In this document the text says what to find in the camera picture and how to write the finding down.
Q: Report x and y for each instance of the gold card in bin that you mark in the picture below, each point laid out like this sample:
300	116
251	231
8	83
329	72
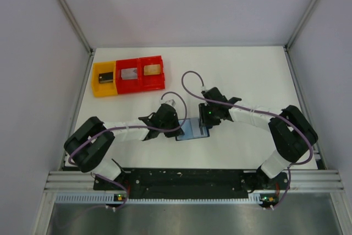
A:
152	69

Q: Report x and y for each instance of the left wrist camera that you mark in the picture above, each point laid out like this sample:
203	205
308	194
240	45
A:
170	102

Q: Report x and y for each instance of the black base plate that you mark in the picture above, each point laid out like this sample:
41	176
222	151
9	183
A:
184	184

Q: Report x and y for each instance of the blue leather card holder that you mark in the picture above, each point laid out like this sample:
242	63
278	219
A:
186	127

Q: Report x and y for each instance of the yellow plastic bin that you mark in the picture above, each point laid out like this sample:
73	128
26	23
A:
103	90

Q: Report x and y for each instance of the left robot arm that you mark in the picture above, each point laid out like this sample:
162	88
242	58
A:
88	146

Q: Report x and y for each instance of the right red plastic bin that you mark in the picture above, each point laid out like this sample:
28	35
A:
152	77

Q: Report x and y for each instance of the black card in bin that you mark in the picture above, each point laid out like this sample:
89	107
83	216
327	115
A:
107	77

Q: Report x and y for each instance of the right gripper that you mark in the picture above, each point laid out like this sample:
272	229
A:
204	115

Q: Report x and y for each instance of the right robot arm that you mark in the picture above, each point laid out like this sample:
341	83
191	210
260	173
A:
292	134

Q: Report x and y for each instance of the middle red plastic bin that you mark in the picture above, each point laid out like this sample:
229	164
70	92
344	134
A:
128	86

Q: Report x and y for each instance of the silver card in bin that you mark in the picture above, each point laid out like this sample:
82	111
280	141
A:
129	74

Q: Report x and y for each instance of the red plastic bin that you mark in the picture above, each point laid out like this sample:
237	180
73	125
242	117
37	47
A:
128	86
152	77

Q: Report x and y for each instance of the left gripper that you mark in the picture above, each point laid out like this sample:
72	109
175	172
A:
174	127

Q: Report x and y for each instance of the white slotted cable duct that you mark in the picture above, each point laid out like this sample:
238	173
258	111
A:
115	199

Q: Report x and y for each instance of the silver credit card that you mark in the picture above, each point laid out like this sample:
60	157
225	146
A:
197	131

